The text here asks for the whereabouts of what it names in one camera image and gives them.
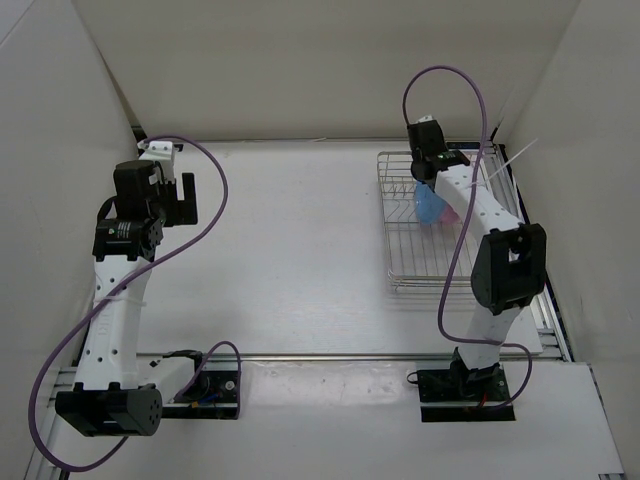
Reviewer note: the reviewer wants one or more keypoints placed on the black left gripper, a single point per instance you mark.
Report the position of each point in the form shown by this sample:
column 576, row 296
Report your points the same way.
column 183, row 212

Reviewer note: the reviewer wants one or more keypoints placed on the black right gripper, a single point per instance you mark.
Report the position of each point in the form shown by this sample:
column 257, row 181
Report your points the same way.
column 443, row 140

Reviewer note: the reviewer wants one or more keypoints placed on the blue plastic plate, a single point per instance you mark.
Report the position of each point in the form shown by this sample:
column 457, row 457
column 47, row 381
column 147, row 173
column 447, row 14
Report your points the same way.
column 429, row 207

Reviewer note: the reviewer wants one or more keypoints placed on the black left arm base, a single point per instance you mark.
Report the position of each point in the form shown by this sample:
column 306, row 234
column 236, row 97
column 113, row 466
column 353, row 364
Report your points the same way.
column 195, row 385

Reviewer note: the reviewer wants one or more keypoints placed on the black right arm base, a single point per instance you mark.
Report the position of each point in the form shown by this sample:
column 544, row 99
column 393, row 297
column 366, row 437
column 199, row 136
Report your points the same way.
column 445, row 400

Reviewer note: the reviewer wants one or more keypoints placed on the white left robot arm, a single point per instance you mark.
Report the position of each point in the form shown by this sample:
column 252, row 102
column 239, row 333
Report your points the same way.
column 112, row 394

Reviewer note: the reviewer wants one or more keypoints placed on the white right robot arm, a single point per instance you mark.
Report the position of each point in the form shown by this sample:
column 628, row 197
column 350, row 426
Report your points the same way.
column 509, row 269

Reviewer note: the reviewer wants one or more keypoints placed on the white zip tie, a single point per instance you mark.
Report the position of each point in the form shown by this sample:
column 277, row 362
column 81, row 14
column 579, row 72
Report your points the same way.
column 510, row 162

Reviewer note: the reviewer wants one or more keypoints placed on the pink plastic plate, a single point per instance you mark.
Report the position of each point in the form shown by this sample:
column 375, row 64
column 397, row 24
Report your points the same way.
column 448, row 216

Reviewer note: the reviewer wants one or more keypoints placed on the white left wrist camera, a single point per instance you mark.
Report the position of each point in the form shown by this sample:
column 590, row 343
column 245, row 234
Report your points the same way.
column 162, row 155

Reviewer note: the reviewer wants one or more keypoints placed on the metal wire dish rack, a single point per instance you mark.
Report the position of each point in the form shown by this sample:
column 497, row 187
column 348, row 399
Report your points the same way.
column 418, row 255

